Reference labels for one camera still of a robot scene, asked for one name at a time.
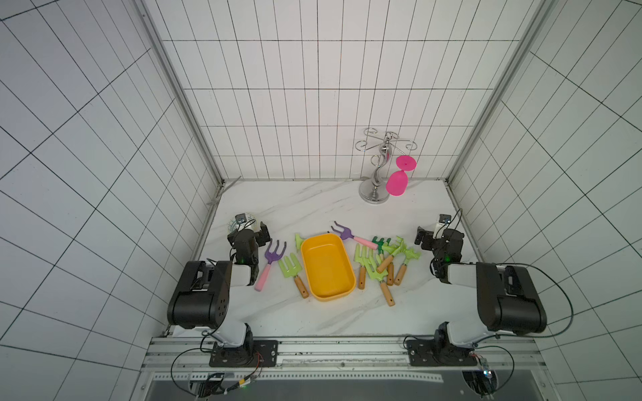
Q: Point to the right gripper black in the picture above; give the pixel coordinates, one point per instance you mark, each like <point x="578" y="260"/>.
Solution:
<point x="426" y="238"/>

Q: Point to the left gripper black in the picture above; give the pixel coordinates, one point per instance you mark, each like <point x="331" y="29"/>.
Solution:
<point x="260" y="236"/>

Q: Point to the green rake wooden handle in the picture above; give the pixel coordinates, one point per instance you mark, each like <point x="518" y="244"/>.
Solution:
<point x="410" y="255"/>
<point x="398" y="247"/>
<point x="390" y="278"/>

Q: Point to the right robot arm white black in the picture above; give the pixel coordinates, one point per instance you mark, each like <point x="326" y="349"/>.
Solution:
<point x="507" y="302"/>

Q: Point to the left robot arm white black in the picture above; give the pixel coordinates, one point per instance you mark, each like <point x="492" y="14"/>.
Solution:
<point x="201" y="299"/>

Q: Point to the green trowel behind box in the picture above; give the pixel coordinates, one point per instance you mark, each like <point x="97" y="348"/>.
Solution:
<point x="298" y="241"/>

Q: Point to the dark green small rake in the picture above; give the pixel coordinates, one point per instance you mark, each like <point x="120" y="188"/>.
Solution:
<point x="380" y="243"/>

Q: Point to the yellow plastic storage box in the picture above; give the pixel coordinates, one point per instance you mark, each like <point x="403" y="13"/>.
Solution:
<point x="327" y="267"/>

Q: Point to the patterned small bowl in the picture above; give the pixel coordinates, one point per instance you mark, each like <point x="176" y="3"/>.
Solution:
<point x="252" y="224"/>

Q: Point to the pink plastic goblet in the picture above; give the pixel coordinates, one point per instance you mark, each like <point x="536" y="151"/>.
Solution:
<point x="399" y="180"/>

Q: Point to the silver cup holder stand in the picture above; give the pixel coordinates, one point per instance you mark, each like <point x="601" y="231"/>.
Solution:
<point x="373" y="190"/>

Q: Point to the purple fork pink handle left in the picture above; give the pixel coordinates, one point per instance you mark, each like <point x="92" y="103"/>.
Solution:
<point x="274" y="253"/>

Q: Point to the purple fork pink handle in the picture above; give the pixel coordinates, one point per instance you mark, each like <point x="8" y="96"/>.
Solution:
<point x="274" y="253"/>
<point x="345" y="233"/>

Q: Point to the purple fork pink handle right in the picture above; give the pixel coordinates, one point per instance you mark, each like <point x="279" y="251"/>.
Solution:
<point x="345" y="233"/>

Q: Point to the metal base rail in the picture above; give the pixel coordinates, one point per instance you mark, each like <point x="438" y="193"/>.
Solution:
<point x="404" y="357"/>

